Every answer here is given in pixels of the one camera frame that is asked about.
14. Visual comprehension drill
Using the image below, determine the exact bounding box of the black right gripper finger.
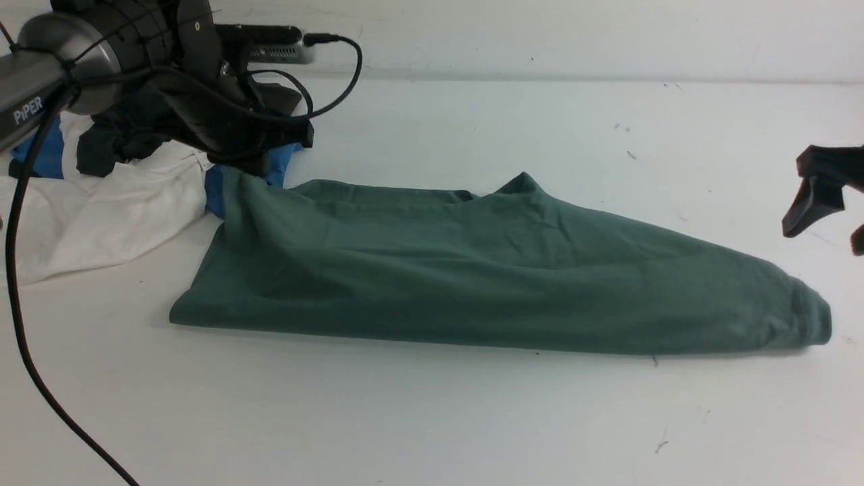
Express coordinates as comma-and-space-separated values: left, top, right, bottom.
782, 175, 845, 239
849, 225, 864, 257

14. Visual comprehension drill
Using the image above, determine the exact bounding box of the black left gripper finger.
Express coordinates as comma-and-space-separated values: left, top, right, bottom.
216, 152, 271, 178

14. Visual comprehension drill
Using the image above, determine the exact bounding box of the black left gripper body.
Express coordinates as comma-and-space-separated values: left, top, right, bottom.
152, 65, 315, 159

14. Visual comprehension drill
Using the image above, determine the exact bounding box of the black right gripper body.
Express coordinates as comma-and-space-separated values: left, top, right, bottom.
796, 145, 863, 196

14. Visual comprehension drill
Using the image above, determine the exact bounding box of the green long-sleeved shirt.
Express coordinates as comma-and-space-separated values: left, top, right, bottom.
169, 171, 832, 356

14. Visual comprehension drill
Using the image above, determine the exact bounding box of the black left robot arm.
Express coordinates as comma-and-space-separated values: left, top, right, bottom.
1, 1, 315, 176

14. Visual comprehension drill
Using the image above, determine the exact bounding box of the blue shirt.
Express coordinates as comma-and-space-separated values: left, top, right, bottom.
8, 117, 303, 219

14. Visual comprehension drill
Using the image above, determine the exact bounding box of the white shirt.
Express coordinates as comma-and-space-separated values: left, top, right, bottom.
15, 113, 212, 286

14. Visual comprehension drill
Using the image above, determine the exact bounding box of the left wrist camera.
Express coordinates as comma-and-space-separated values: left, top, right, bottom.
215, 24, 316, 69

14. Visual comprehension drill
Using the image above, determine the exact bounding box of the black left camera cable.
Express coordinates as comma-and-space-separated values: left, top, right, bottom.
3, 32, 364, 486

